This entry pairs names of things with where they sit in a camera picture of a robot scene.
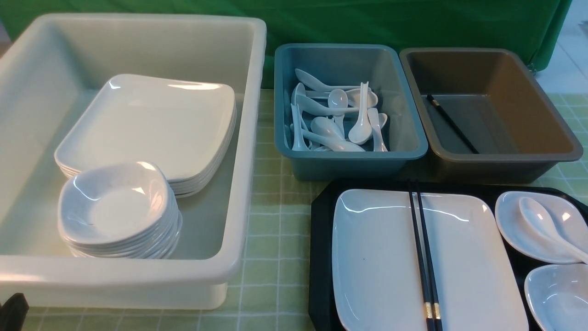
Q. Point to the large white rectangular plate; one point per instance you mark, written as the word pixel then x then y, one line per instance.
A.
pixel 377 284

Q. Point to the white ceramic soup spoon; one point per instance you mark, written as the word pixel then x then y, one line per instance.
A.
pixel 538 217

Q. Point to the white small dish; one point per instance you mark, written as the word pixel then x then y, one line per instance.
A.
pixel 557 296
pixel 570 224

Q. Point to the white spoon bottom of bin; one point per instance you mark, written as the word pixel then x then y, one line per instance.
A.
pixel 333 143

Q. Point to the white spoon of bin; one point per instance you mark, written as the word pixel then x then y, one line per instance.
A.
pixel 333 143
pixel 312 82
pixel 309 105

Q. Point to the white spoon middle of bin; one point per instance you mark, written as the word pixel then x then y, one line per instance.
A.
pixel 309 105

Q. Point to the white spoon top of bin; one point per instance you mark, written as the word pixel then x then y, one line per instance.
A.
pixel 312 82

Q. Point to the teal plastic bin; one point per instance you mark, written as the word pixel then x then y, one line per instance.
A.
pixel 397 135

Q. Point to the stack of white square plates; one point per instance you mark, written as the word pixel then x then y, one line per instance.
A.
pixel 183 127

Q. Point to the black chopstick in brown bin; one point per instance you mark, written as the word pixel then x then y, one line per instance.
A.
pixel 451 123

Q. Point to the large white plastic bin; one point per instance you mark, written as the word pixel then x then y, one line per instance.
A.
pixel 48 77

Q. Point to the stack of white small bowls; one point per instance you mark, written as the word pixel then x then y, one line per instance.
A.
pixel 125 210

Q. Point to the brown plastic bin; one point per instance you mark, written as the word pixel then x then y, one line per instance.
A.
pixel 495 100

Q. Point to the green cloth backdrop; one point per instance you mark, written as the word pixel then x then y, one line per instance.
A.
pixel 528 28

